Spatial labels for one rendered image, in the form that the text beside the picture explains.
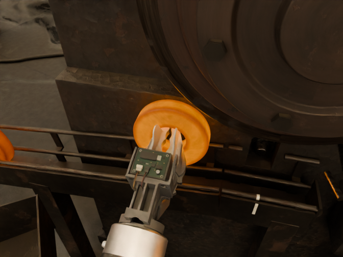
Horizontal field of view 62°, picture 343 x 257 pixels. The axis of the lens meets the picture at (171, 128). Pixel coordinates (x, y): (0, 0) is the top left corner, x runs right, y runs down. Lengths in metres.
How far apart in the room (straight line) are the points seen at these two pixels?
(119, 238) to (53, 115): 1.67
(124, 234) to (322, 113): 0.30
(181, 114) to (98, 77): 0.24
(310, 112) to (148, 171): 0.24
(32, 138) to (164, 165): 1.53
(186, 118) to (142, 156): 0.12
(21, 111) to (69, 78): 1.51
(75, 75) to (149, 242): 0.42
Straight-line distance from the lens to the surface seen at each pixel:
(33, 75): 2.54
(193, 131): 0.53
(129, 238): 0.42
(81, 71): 0.70
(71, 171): 0.75
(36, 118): 2.07
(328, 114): 0.37
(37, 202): 0.66
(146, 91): 0.61
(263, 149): 0.68
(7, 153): 0.87
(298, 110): 0.36
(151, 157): 0.45
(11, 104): 2.27
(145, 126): 0.55
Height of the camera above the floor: 1.22
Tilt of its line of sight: 43 degrees down
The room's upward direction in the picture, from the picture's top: straight up
